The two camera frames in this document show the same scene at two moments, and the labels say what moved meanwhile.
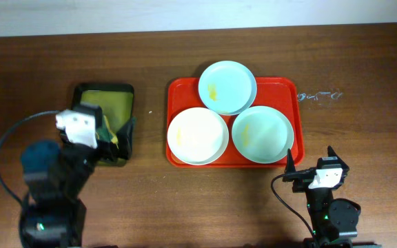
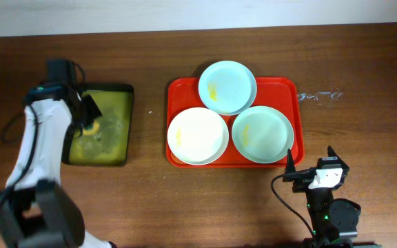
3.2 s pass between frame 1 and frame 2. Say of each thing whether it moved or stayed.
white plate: stayed
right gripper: stayed
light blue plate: stayed
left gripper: moved
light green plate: stayed
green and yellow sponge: moved
